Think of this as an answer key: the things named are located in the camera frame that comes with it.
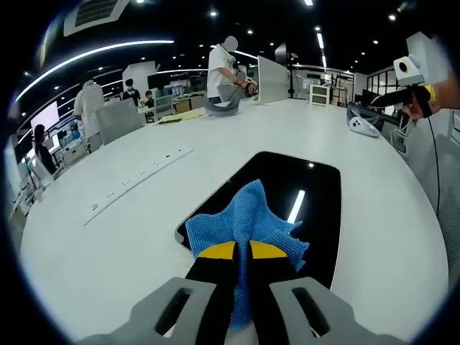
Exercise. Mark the ceiling air conditioner vent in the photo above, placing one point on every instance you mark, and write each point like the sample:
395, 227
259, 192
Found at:
95, 16

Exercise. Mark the black tablet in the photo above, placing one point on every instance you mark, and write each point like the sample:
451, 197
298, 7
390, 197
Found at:
316, 223

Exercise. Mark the curved ceiling light strip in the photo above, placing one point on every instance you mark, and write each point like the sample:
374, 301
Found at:
93, 52

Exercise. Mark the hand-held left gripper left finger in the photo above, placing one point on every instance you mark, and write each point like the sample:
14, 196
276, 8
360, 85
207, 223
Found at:
201, 287

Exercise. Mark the bright wall screen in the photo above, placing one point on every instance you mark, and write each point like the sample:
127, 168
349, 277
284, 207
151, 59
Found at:
45, 115

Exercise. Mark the black tripod stand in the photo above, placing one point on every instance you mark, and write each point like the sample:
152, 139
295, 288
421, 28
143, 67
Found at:
293, 77

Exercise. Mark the white table socket strip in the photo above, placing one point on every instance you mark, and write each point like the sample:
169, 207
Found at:
140, 185

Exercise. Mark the white game controller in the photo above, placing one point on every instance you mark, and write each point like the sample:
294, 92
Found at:
363, 126

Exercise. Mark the blue cleaning cloth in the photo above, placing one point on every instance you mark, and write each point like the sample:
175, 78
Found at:
248, 212

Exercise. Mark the yellow cloth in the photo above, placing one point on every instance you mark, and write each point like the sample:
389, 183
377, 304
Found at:
179, 116

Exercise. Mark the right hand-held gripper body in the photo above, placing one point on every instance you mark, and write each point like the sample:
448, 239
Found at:
408, 70

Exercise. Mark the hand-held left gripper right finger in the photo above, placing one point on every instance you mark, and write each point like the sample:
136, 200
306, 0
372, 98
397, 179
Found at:
273, 287

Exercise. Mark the person's right hand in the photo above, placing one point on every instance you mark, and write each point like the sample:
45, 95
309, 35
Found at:
443, 95

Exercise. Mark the dark grey desk divider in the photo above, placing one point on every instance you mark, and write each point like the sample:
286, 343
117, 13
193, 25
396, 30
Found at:
118, 122

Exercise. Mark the light grey desk divider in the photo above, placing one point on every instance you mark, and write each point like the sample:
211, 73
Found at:
273, 81

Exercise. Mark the small white frame cabinet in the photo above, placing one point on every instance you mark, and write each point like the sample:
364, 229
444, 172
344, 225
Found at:
319, 94

